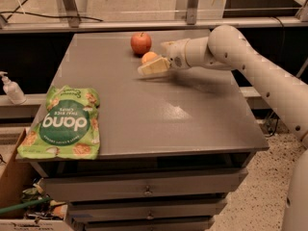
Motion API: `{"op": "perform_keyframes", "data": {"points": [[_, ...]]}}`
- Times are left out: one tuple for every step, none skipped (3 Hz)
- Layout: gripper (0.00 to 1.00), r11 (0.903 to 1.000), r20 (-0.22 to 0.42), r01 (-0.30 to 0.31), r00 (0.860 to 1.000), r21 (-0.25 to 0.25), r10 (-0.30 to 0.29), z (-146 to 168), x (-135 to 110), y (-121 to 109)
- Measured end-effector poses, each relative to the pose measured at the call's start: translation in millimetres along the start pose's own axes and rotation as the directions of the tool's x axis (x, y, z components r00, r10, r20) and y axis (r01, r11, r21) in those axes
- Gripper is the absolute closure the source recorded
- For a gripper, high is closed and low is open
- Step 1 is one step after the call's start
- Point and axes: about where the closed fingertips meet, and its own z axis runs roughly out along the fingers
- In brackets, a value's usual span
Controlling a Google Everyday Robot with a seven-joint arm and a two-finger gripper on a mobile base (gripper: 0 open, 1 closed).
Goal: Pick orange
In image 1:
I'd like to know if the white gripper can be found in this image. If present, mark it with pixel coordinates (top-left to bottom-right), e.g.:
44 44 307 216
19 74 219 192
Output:
138 38 190 76

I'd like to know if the orange fruit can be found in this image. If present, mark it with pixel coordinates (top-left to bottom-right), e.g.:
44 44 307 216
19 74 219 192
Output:
141 52 157 64

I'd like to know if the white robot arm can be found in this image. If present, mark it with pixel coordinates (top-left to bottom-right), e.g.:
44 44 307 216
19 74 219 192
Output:
138 25 308 231

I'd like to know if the red apple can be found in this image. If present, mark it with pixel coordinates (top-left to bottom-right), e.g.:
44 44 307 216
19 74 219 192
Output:
130 33 152 55

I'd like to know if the grey drawer cabinet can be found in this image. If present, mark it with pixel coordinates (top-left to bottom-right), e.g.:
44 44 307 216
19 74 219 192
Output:
18 31 268 231

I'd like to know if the green dang chips bag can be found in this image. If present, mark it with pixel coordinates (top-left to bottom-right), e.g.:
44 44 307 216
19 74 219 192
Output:
17 86 100 160

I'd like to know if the white pump bottle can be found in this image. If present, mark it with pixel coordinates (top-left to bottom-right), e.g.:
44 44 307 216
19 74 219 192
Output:
0 71 26 105

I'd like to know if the cardboard box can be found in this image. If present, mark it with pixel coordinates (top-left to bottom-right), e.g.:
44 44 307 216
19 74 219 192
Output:
0 129 74 231

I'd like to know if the black cable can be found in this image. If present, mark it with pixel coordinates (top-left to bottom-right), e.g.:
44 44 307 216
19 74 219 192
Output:
0 0 104 23

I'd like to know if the metal frame rail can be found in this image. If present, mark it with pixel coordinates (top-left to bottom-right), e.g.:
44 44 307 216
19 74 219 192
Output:
0 16 308 34

